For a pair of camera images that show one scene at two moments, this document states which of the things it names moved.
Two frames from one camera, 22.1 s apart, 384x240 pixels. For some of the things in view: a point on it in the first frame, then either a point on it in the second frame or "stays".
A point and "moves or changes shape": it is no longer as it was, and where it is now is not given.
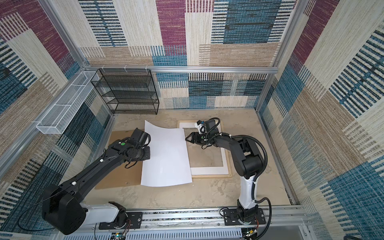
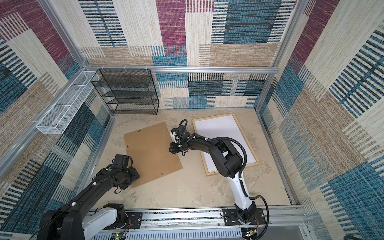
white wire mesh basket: [57, 119] stays
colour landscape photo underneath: [169, 163] -> [225, 127]
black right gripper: [193, 138] -> [174, 149]
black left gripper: [147, 155] -> [135, 176]
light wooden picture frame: [212, 162] moves or changes shape
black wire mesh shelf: [127, 91] stays
